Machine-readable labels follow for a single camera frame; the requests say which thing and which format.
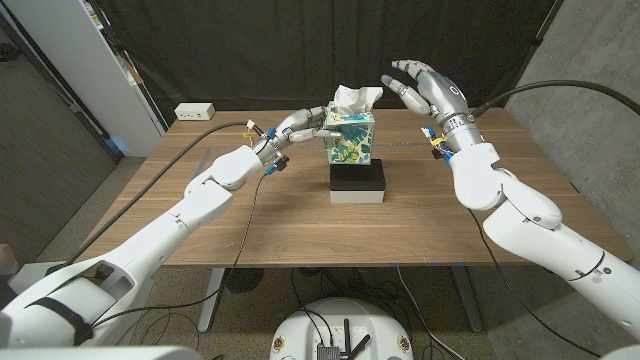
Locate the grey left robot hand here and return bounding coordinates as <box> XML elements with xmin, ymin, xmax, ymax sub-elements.
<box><xmin>252</xmin><ymin>105</ymin><xmax>345</xmax><ymax>164</ymax></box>

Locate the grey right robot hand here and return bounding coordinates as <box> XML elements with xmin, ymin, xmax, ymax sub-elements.
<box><xmin>380</xmin><ymin>59</ymin><xmax>484</xmax><ymax>152</ymax></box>

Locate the teal floral tissue box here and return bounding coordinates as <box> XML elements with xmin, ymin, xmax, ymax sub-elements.
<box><xmin>323</xmin><ymin>101</ymin><xmax>376</xmax><ymax>166</ymax></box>

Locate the white tissue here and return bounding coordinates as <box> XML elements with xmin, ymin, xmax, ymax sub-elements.
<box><xmin>333</xmin><ymin>84</ymin><xmax>385</xmax><ymax>115</ymax></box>

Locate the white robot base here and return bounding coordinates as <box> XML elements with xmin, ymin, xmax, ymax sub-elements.
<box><xmin>269</xmin><ymin>297</ymin><xmax>415</xmax><ymax>360</ymax></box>

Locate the black box with white base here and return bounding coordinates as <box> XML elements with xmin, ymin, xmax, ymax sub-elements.
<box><xmin>329</xmin><ymin>158</ymin><xmax>387</xmax><ymax>205</ymax></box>

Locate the grey router box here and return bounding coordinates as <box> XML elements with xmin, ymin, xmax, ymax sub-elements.
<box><xmin>316</xmin><ymin>342</ymin><xmax>342</xmax><ymax>360</ymax></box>

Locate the brown cardboard box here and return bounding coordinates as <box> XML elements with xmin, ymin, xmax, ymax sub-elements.
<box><xmin>0</xmin><ymin>243</ymin><xmax>20</xmax><ymax>289</ymax></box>

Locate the black backdrop curtain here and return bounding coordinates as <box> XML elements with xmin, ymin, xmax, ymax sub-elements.
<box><xmin>97</xmin><ymin>0</ymin><xmax>559</xmax><ymax>126</ymax></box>

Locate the white power strip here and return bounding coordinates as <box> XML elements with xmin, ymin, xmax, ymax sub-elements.
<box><xmin>173</xmin><ymin>102</ymin><xmax>217</xmax><ymax>122</ymax></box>

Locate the black round floor disc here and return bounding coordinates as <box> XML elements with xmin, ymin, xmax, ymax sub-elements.
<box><xmin>223</xmin><ymin>268</ymin><xmax>265</xmax><ymax>294</ymax></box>

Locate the white table leg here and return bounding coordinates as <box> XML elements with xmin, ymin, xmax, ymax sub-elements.
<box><xmin>197</xmin><ymin>267</ymin><xmax>226</xmax><ymax>334</ymax></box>

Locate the grey table leg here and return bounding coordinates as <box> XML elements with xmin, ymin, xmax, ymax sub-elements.
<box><xmin>449</xmin><ymin>264</ymin><xmax>485</xmax><ymax>334</ymax></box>

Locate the white cabinet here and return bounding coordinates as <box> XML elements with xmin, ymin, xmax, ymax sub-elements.
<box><xmin>2</xmin><ymin>0</ymin><xmax>166</xmax><ymax>159</ymax></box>

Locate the white robot torso edge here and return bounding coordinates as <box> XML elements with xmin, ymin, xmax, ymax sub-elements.
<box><xmin>0</xmin><ymin>345</ymin><xmax>204</xmax><ymax>360</ymax></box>

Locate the white device with blue pads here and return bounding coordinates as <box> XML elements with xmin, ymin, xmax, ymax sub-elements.
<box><xmin>7</xmin><ymin>260</ymin><xmax>66</xmax><ymax>296</ymax></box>

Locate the right wrist coloured wire bundle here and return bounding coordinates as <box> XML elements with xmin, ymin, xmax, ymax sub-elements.
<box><xmin>420</xmin><ymin>125</ymin><xmax>456</xmax><ymax>159</ymax></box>

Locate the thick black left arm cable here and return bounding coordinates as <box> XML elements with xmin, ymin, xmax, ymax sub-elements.
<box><xmin>47</xmin><ymin>120</ymin><xmax>251</xmax><ymax>276</ymax></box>

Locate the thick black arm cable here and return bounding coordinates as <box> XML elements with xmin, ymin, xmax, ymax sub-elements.
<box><xmin>470</xmin><ymin>79</ymin><xmax>640</xmax><ymax>119</ymax></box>
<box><xmin>47</xmin><ymin>120</ymin><xmax>251</xmax><ymax>276</ymax></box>

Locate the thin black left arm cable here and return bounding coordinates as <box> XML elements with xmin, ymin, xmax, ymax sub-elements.
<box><xmin>89</xmin><ymin>172</ymin><xmax>269</xmax><ymax>331</ymax></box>

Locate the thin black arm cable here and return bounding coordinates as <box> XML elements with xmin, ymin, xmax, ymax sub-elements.
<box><xmin>89</xmin><ymin>172</ymin><xmax>269</xmax><ymax>331</ymax></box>
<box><xmin>467</xmin><ymin>207</ymin><xmax>601</xmax><ymax>359</ymax></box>

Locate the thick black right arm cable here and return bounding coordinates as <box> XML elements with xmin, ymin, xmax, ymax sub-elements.
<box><xmin>470</xmin><ymin>79</ymin><xmax>640</xmax><ymax>119</ymax></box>

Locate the black backdrop frame pole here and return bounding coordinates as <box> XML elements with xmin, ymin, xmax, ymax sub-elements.
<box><xmin>502</xmin><ymin>0</ymin><xmax>566</xmax><ymax>109</ymax></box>

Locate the white floor cable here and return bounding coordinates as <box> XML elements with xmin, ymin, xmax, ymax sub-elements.
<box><xmin>396</xmin><ymin>265</ymin><xmax>466</xmax><ymax>360</ymax></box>

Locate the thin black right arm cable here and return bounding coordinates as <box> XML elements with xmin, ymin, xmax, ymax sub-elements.
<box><xmin>467</xmin><ymin>207</ymin><xmax>601</xmax><ymax>359</ymax></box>

